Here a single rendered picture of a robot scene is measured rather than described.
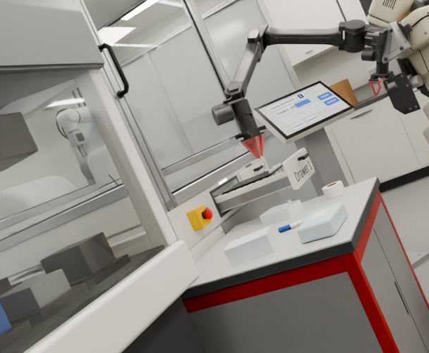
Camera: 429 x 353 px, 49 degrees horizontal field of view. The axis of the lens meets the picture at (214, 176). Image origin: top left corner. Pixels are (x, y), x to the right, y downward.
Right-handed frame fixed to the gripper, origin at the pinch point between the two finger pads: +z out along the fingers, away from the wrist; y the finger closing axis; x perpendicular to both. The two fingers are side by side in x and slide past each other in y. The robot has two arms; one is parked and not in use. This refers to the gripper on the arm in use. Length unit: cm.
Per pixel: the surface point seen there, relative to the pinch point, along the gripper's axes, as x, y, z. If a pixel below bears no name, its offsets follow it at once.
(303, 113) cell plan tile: -50, -112, -12
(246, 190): -18.7, -8.4, 10.9
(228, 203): -27.5, -5.4, 13.6
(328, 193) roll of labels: 14.5, -9.3, 19.9
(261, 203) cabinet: -44, -42, 22
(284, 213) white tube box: 4.5, 3.4, 20.7
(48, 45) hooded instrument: 16, 72, -38
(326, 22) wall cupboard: -128, -332, -98
